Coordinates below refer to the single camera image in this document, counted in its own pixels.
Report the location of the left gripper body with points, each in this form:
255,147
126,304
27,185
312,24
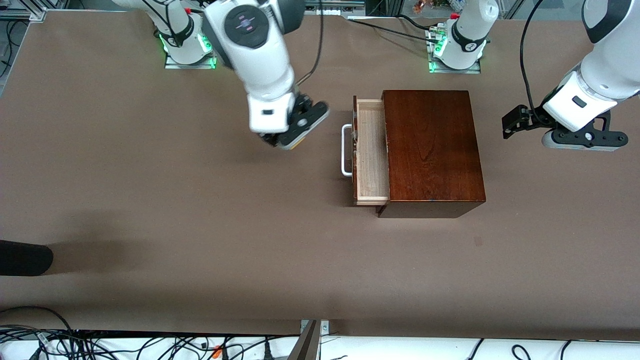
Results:
534,120

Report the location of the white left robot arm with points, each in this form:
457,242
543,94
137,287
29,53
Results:
612,55

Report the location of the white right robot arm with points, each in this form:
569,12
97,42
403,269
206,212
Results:
260,60

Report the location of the dark brown wooden cabinet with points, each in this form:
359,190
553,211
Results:
435,150

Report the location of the brown table cover sheet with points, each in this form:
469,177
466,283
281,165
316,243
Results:
250,260

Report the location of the black cylindrical object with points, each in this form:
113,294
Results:
25,258

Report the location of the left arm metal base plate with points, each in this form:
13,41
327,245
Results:
450,71

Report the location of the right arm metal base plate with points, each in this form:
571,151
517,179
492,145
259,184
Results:
185,66

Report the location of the grey metal bracket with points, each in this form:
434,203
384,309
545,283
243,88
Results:
306,345

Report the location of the aluminium frame profile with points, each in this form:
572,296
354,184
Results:
25,15

